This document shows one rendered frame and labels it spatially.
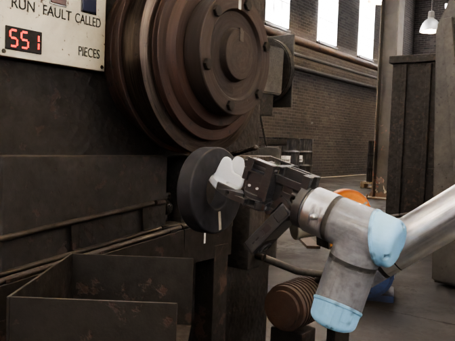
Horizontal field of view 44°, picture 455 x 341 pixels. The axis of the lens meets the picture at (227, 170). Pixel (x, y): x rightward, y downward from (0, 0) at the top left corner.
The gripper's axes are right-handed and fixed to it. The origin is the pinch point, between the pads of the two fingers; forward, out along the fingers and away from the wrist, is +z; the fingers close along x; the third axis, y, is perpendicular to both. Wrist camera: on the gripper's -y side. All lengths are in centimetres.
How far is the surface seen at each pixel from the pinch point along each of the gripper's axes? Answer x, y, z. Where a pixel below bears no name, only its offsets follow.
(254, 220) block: -49, -20, 17
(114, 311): 35.1, -9.4, -15.9
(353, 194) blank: -77, -10, 3
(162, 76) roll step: -9.4, 13.9, 25.6
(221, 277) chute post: -33.9, -33.2, 13.8
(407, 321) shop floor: -213, -93, 7
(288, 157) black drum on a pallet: -927, -171, 487
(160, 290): 12.8, -17.3, -4.4
